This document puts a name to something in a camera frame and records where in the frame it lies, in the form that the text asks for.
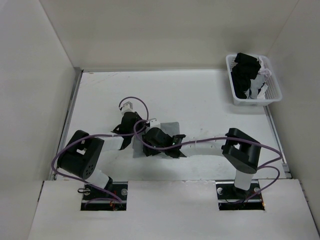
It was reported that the grey tank top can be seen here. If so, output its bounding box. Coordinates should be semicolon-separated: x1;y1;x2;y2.
132;121;180;159

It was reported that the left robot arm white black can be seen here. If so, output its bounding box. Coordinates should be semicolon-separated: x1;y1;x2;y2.
57;112;142;200

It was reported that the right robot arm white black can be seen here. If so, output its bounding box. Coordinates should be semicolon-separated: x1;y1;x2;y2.
141;127;261;198

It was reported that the white tank top in basket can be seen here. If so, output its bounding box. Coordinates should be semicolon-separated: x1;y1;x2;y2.
244;56;272;100

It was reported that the black tank top in basket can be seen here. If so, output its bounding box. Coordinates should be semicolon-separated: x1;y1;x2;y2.
231;52;261;99

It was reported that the white perforated plastic basket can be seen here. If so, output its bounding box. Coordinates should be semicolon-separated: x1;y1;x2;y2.
225;54;283;107

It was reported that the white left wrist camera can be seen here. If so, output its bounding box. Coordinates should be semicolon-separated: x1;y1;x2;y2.
119;101;134;115

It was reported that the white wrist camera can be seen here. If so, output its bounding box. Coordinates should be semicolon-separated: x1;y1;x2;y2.
119;101;134;115
147;118;161;129

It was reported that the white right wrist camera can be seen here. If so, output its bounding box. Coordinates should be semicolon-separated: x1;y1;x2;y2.
147;118;161;129

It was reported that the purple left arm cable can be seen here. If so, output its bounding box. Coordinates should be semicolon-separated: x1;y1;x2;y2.
51;96;151;208

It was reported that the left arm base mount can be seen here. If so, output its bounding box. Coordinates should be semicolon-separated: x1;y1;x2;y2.
77;181;128;212

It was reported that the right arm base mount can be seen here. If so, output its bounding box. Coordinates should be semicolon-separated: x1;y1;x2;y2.
215;180;265;211

